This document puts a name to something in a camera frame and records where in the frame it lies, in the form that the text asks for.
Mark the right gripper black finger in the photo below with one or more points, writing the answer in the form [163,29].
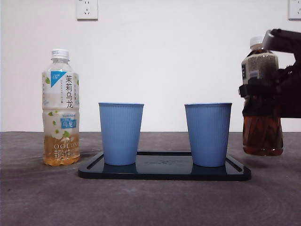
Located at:
[261,103]

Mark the dark tea bottle beige label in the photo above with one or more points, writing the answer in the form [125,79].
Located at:
[261,136]

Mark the pale oolong tea bottle white label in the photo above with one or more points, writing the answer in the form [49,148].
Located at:
[60,94]

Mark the blue ribbed plastic cup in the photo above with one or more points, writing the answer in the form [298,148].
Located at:
[120,134]
[208,135]

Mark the dark teal rectangular tray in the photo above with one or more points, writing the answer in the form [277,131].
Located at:
[164,173]

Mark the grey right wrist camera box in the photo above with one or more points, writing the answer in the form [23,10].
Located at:
[267,40]

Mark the white wall socket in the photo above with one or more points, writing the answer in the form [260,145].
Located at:
[87,10]
[295,10]

